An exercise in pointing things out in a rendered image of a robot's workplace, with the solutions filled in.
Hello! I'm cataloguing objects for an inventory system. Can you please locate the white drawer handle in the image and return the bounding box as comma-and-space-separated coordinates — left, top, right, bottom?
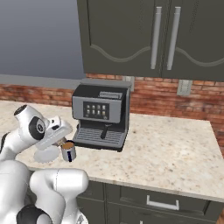
146, 194, 180, 211

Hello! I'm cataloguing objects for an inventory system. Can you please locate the dark grey drawer front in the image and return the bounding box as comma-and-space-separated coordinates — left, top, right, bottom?
105, 183, 224, 222
82, 179, 105, 201

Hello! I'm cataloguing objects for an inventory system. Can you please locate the white mug of coffee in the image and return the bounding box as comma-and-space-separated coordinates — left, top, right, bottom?
59, 140, 78, 163

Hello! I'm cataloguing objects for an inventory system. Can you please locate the grey wall socket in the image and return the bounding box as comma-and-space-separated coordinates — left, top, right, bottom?
176, 79, 193, 97
122, 75, 136, 93

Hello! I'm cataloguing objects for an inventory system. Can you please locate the grey cupboard door handle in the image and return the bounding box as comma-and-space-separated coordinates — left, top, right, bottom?
166, 6, 182, 71
150, 6, 163, 71

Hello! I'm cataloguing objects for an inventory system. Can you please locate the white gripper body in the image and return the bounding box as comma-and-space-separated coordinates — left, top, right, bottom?
35, 122, 74, 151

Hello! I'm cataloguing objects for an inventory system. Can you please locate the grey coffee machine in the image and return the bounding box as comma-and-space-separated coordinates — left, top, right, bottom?
71, 78, 133, 152

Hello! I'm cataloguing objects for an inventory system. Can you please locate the white saucer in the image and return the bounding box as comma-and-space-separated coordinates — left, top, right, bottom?
33, 145, 62, 164

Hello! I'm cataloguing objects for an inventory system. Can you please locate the dark grey cupboard door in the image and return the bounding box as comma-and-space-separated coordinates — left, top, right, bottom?
161, 0, 224, 83
76, 0, 168, 79

